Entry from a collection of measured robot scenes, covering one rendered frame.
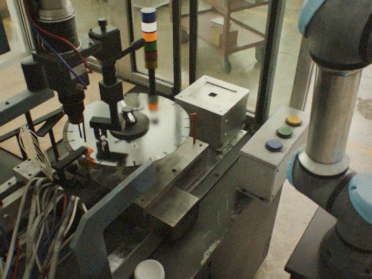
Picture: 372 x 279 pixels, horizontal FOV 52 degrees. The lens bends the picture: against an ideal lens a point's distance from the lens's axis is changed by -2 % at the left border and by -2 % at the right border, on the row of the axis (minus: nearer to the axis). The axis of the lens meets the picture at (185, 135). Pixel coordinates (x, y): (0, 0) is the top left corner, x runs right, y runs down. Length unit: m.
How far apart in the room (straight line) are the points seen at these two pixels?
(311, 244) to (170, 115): 0.51
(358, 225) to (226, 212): 0.36
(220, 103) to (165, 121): 0.24
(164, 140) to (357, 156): 1.81
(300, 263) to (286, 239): 1.01
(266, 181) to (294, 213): 1.09
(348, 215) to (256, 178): 0.29
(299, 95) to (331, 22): 0.60
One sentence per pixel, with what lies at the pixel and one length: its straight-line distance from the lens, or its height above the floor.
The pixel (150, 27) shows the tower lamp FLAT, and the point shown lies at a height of 1.11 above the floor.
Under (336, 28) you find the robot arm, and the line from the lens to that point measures 0.69.
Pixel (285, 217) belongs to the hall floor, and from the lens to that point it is 2.13.
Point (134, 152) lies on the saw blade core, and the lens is 0.97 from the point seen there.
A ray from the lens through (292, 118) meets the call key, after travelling 1.19.
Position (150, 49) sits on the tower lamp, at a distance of 1.25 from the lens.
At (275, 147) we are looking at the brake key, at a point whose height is 0.91.
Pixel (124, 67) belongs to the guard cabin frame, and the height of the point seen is 0.80.
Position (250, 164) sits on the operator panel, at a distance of 1.07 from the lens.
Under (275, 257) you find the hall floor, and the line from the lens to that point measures 1.96.
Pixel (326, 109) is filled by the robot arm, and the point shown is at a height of 1.15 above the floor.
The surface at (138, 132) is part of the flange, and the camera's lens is 1.02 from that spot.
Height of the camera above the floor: 1.57
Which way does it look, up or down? 38 degrees down
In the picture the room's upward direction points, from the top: straight up
